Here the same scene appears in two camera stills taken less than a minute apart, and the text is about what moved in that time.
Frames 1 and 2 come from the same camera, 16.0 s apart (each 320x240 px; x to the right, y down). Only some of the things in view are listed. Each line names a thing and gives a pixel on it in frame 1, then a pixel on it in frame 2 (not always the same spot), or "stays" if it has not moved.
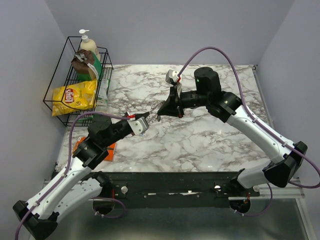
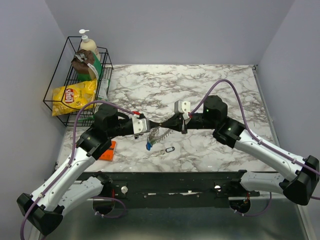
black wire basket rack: [79, 87] stays
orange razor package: [110, 149] stays
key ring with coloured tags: [151, 118] → [157, 134]
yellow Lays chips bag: [80, 96] stays
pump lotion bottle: [88, 44] stays
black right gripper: [173, 106] → [176, 122]
